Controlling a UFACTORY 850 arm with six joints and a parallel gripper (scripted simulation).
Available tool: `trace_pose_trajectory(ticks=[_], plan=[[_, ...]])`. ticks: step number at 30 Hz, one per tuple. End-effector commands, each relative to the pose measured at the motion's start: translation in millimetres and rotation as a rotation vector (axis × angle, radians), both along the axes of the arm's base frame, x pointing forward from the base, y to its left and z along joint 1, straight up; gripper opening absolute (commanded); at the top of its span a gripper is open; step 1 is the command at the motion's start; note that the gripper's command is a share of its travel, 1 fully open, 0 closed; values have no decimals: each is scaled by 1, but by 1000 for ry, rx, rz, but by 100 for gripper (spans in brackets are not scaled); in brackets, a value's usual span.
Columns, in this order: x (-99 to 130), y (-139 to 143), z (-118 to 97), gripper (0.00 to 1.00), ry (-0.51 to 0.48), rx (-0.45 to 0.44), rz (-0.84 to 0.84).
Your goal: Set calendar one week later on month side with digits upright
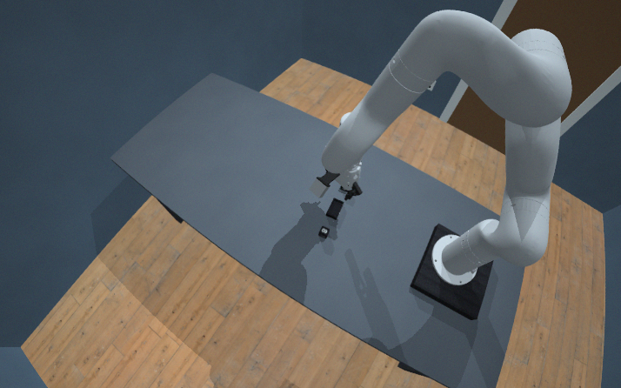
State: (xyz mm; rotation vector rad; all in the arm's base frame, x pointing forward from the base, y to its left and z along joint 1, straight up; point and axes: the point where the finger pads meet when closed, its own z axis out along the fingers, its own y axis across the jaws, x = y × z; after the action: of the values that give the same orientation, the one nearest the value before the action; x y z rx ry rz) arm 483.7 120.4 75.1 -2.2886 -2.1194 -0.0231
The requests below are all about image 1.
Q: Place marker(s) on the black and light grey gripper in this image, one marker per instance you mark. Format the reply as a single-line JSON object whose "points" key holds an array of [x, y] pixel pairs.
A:
{"points": [[348, 179]]}

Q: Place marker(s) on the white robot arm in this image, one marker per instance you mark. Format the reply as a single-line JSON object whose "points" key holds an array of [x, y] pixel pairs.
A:
{"points": [[531, 90]]}

